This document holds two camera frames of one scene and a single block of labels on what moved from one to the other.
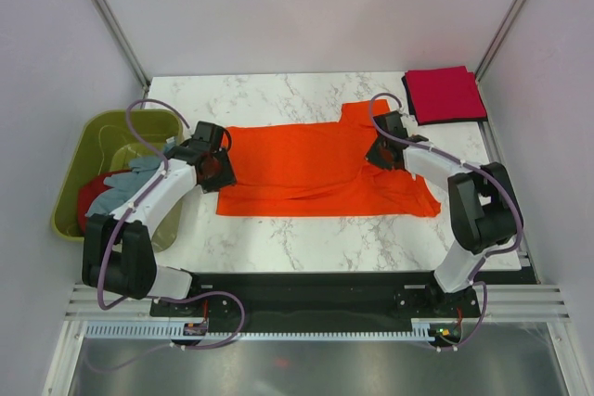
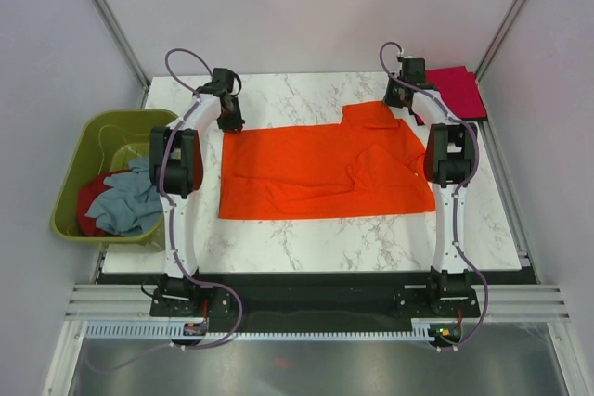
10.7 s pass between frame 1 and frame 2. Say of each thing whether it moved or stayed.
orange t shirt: stayed
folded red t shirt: stayed
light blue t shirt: stayed
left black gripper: moved
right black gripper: moved
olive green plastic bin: stayed
